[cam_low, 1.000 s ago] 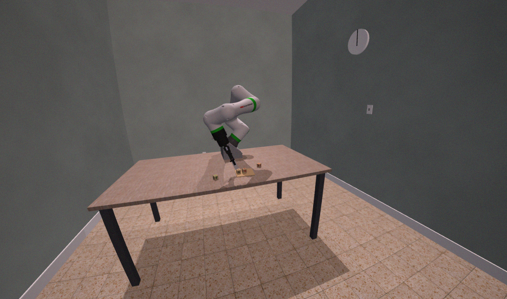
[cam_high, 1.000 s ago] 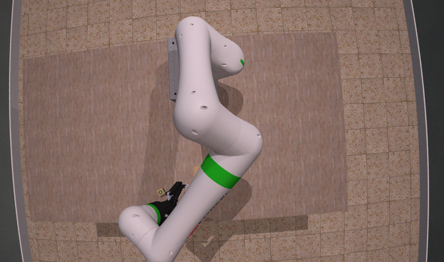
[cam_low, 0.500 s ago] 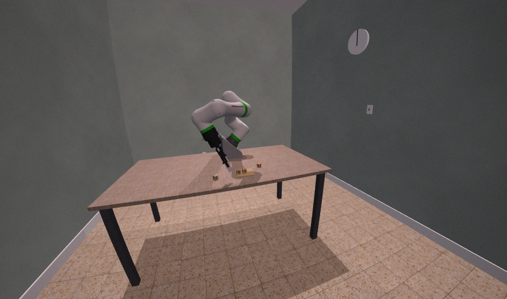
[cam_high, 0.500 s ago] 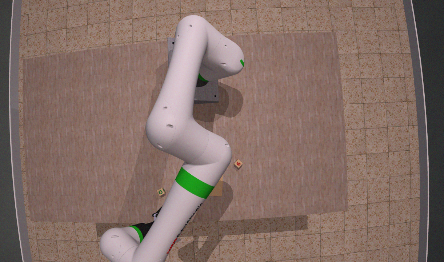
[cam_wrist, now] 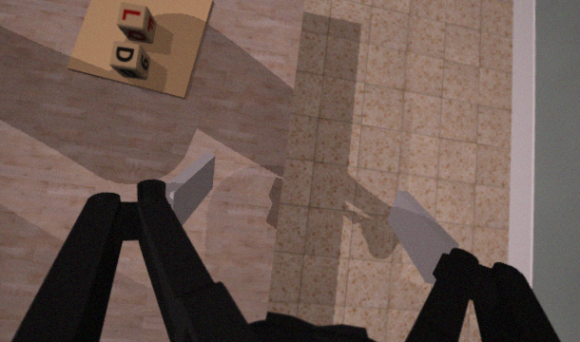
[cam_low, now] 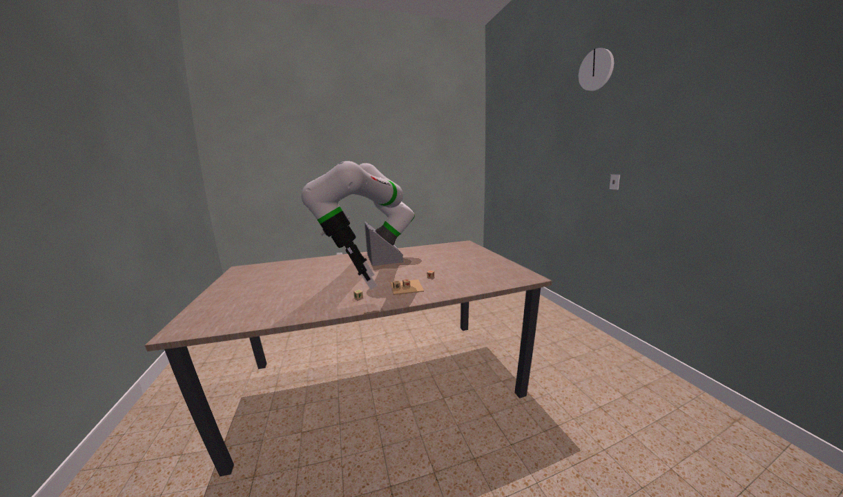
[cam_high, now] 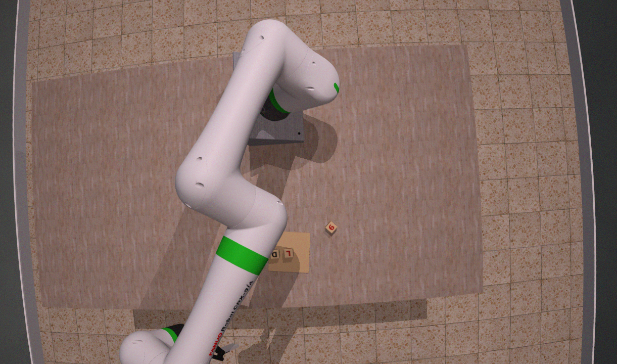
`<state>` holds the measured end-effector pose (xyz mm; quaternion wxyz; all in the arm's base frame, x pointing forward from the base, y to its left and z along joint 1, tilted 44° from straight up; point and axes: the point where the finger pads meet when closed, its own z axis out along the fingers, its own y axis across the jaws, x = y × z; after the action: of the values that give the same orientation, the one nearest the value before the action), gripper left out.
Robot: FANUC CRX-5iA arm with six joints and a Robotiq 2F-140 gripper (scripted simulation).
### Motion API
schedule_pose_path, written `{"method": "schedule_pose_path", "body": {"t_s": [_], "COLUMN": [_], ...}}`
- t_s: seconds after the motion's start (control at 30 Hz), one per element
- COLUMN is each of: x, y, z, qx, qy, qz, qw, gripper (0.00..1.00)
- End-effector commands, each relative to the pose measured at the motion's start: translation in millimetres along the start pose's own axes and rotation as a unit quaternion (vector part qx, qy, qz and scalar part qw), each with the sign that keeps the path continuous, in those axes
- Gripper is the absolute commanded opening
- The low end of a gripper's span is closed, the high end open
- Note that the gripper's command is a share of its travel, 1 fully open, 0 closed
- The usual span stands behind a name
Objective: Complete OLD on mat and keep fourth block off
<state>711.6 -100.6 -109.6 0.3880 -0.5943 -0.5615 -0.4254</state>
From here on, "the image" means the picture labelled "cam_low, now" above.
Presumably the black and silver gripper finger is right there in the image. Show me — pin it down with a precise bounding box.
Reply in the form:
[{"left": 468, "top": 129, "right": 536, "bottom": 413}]
[
  {"left": 346, "top": 245, "right": 377, "bottom": 290},
  {"left": 358, "top": 250, "right": 374, "bottom": 276}
]

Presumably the tan square mat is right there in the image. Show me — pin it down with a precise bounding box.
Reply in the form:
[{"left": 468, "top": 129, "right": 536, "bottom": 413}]
[{"left": 391, "top": 280, "right": 424, "bottom": 295}]

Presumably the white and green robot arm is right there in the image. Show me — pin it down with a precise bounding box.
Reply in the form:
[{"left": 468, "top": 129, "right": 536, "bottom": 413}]
[{"left": 302, "top": 161, "right": 415, "bottom": 245}]

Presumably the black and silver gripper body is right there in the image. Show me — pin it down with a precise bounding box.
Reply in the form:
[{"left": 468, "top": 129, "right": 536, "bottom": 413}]
[{"left": 331, "top": 226, "right": 356, "bottom": 249}]

